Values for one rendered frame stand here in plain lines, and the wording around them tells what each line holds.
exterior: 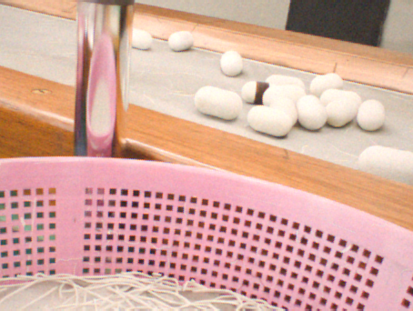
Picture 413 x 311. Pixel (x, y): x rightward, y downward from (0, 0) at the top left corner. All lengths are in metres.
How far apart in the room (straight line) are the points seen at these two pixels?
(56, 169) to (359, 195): 0.12
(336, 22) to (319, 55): 1.93
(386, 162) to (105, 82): 0.16
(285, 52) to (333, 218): 0.42
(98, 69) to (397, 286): 0.14
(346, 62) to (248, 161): 0.36
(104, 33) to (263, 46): 0.41
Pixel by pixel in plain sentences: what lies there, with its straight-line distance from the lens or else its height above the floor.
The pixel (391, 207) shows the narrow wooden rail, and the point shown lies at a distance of 0.23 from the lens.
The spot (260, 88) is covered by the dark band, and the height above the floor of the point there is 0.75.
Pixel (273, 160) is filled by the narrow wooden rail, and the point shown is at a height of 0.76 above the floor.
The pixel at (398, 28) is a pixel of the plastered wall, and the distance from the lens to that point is 2.49.
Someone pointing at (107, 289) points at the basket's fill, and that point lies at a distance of 0.21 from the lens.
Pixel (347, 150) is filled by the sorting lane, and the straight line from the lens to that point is 0.36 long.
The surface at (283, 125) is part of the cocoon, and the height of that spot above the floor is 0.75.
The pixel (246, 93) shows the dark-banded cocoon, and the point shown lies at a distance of 0.43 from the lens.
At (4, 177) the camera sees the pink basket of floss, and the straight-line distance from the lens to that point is 0.22.
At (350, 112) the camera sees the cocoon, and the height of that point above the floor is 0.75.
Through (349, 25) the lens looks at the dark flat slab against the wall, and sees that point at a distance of 2.51.
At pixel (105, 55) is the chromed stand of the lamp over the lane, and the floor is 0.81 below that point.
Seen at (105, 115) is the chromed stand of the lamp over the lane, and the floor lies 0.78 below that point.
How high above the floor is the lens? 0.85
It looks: 21 degrees down
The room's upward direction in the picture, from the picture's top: 7 degrees clockwise
